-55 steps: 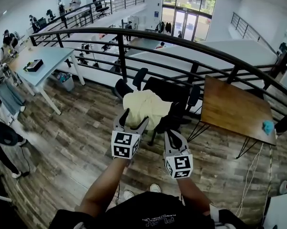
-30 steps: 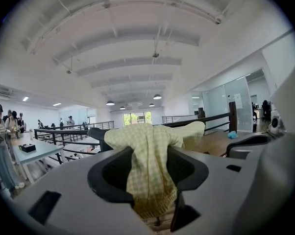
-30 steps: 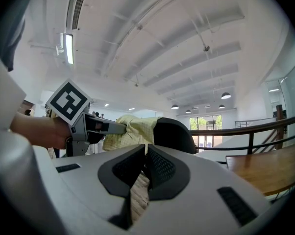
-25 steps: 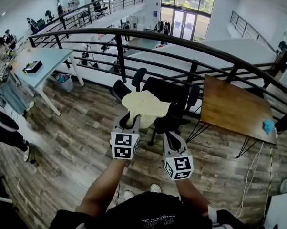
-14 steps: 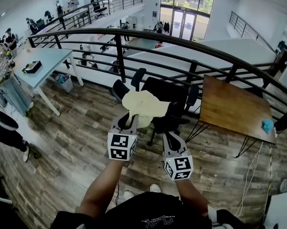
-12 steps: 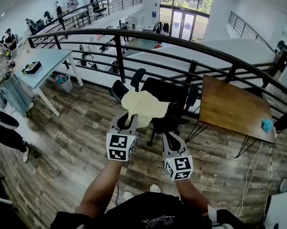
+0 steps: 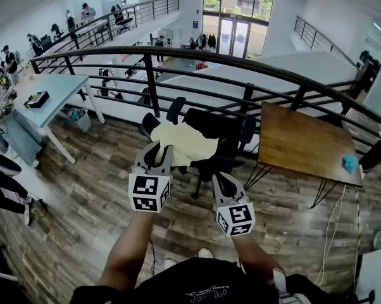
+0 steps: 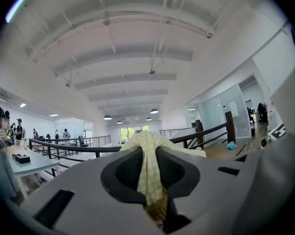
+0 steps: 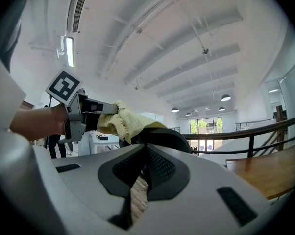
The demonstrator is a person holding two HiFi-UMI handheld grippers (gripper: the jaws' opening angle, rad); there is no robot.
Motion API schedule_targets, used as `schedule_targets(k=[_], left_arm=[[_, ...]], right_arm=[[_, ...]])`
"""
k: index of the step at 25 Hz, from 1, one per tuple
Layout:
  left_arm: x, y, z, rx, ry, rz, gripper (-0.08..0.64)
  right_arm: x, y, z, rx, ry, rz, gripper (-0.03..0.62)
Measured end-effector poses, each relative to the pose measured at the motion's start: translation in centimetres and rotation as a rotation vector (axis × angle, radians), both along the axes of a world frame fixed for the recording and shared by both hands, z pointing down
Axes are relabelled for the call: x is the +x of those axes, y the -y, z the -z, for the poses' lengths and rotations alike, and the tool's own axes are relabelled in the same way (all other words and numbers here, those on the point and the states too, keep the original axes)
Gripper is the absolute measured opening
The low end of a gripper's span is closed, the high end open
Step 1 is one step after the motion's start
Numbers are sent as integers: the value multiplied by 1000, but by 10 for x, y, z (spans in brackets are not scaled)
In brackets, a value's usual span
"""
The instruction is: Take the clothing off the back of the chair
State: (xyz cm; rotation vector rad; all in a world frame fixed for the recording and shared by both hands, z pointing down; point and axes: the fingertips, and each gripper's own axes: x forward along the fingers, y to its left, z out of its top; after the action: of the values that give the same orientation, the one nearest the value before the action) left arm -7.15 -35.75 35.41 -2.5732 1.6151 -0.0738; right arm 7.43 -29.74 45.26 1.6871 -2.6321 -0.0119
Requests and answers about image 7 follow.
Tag grey bin with bottles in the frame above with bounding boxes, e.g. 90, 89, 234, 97
63, 105, 92, 134

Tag person's right forearm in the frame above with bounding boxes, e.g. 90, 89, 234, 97
233, 232, 287, 283

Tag white metal bar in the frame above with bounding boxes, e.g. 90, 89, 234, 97
0, 267, 19, 283

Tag blue cloth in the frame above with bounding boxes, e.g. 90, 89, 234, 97
341, 153, 359, 174

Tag thin black cable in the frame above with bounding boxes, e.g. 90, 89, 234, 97
148, 237, 157, 277

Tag brown wooden table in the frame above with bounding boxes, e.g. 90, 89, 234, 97
243, 101, 365, 209

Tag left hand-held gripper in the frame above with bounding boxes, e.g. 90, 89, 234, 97
128, 140, 175, 214

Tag white cabinet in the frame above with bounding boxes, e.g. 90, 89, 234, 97
355, 251, 381, 304

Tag black box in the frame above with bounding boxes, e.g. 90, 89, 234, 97
23, 91, 51, 110

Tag white floor cable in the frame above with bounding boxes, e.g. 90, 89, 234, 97
315, 184, 347, 287

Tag black office chair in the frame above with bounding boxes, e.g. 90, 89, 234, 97
139, 96, 258, 200

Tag glass double door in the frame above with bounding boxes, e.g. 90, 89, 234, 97
218, 17, 252, 59

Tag yellow floor cable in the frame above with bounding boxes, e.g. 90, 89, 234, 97
353, 187, 363, 293

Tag black straight balcony railing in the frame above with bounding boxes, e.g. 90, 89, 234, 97
32, 0, 180, 60

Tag dark coats on rack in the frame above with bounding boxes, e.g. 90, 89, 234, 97
198, 32, 217, 51

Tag black desk chair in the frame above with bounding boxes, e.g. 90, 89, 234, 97
50, 23, 65, 41
111, 4, 135, 34

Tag person's left forearm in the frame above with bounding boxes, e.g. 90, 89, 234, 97
97, 210, 157, 293

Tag black short balcony railing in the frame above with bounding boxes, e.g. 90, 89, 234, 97
294, 15, 359, 71

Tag person's black shirt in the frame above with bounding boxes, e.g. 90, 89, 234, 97
69, 256, 340, 304

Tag white table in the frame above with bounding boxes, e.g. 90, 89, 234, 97
6, 73, 106, 166

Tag black curved metal railing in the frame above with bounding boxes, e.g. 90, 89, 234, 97
30, 45, 381, 172

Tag pale yellow clothes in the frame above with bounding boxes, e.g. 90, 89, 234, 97
149, 122, 222, 169

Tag white shoulder strap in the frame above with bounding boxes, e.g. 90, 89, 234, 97
271, 266, 305, 304

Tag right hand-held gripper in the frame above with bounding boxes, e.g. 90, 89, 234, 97
211, 171, 256, 238

